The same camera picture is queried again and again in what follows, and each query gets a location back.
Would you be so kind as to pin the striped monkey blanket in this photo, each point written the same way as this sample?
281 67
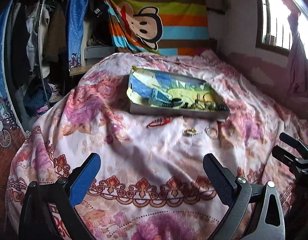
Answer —
164 27

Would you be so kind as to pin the blue fabric wardrobe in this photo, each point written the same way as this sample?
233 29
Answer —
14 126

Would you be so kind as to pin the pink curtain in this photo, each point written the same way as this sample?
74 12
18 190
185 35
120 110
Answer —
297 60

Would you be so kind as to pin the painted cardboard tray box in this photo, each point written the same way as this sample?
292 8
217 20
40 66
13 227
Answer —
142 81

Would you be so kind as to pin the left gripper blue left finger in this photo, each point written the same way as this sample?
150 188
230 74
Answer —
81 178

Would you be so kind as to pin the red hair clip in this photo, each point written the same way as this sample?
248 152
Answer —
159 122

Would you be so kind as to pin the pink floral bed quilt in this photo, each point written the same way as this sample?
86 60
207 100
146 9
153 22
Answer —
151 184

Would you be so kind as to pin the silver metal hair claw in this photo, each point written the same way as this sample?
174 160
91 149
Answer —
205 102

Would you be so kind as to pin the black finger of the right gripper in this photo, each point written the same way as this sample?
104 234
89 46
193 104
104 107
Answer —
298 167

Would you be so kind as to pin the clear bangle rings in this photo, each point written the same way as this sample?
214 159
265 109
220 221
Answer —
212 131

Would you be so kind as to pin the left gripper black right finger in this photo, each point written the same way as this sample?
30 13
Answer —
224 182

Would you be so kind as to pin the grey shelf box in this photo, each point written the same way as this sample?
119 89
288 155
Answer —
97 52

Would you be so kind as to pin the light blue hair claw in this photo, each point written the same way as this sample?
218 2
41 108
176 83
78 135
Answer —
159 99

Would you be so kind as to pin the window with bars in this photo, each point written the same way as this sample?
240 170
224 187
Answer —
274 33

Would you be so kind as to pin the hanging clothes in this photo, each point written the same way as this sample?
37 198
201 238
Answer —
36 49

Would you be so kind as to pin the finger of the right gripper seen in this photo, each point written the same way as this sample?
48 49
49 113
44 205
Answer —
297 144

